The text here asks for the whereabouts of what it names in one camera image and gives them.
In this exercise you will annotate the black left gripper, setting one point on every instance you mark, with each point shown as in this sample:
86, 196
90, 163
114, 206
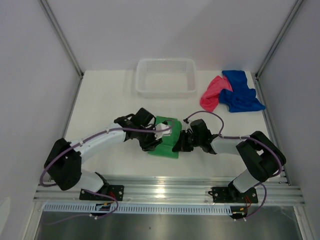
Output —
151, 145

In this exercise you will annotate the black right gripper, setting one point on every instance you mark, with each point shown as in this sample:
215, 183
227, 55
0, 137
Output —
181, 145

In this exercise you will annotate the green microfiber towel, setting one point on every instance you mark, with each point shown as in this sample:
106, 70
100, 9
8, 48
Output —
165, 149

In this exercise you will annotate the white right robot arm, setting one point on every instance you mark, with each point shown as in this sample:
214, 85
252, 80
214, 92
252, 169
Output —
263, 160

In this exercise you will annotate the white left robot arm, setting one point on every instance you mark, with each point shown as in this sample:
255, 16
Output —
65, 160

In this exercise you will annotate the white plastic basket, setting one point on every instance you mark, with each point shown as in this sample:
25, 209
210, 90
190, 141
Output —
165, 78

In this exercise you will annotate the pink microfiber towel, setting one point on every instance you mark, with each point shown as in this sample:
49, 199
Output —
210, 98

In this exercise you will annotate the blue microfiber towel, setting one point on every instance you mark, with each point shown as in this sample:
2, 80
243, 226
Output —
241, 98

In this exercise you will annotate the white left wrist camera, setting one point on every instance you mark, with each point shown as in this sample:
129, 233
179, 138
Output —
163, 129

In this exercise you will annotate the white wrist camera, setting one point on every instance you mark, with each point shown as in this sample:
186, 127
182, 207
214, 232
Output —
163, 129
187, 123

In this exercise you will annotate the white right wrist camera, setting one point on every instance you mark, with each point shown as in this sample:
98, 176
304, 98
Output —
187, 123

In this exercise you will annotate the aluminium front rail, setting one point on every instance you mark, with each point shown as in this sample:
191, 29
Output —
194, 190

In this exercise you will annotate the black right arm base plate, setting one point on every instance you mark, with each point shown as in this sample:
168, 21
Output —
229, 194

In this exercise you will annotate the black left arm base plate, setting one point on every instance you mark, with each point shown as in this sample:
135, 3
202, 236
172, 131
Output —
114, 191

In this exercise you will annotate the white slotted cable duct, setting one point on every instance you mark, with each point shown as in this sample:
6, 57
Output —
130, 208

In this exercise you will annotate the aluminium frame post left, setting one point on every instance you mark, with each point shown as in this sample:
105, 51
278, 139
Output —
53, 21

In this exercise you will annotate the aluminium frame post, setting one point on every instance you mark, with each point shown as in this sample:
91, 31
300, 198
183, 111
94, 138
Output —
53, 21
280, 36

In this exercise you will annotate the aluminium frame post right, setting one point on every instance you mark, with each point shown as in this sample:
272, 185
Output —
280, 36

